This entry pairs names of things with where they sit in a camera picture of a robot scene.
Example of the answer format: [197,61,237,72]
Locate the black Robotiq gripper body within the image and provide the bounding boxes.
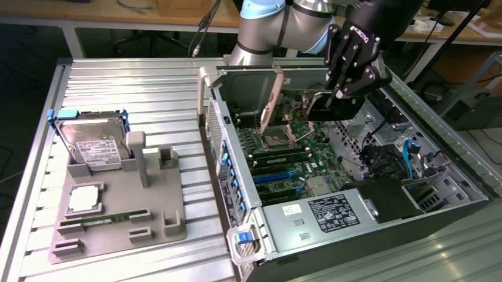
[344,0,428,60]

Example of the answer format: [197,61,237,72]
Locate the Nvidia graphics card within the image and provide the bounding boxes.
[260,66,366,133]

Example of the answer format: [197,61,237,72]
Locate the silver metal disk bay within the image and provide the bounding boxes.
[332,88,398,145]

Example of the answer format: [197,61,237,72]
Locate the black monitor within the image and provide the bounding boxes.
[426,0,492,26]

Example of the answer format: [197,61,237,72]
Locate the black stand pole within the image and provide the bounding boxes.
[404,0,491,85]

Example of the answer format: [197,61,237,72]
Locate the metal socket cover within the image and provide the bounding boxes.
[286,120,317,142]

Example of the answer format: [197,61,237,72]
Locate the dark grey box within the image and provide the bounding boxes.
[447,92,502,132]

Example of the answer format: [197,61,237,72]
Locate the CPU socket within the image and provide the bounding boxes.
[254,125,294,153]

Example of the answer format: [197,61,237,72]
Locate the green motherboard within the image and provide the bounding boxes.
[236,113,354,206]

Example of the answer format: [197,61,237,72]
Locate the green RAM stick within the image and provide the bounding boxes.
[62,211,146,230]
[250,152,312,167]

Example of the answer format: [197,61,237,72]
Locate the silver chipset heatsink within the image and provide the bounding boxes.
[308,177,330,196]

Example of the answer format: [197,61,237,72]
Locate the blue expansion slot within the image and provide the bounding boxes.
[253,171,294,185]

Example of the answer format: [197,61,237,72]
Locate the long black expansion slot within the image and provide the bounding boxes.
[257,187,300,198]
[260,195,302,206]

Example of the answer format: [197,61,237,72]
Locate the grey power supply unit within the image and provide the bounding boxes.
[262,189,380,254]

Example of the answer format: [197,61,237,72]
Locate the open black PC case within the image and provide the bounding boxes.
[197,63,502,282]

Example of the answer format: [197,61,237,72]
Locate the hard disk in blue carrier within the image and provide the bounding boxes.
[45,109,133,174]

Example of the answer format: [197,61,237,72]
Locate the grey plastic parts rack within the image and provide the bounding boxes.
[47,131,189,266]

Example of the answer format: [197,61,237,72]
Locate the silver CPU chip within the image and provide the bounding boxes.
[66,187,101,214]

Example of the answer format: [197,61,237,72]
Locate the wooden desk with white frame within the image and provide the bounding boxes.
[392,0,502,85]
[0,0,241,59]

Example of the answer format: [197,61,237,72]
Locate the black wire bundle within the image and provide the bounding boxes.
[358,143,405,180]

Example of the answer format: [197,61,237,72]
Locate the aluminium profile frame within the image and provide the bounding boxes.
[441,51,502,118]

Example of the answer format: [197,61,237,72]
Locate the blue SATA wire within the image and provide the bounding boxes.
[401,137,421,180]

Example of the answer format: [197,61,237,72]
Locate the black hanging robot cable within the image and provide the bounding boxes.
[189,0,224,59]

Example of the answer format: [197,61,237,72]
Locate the grey flat wire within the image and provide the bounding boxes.
[402,172,448,189]

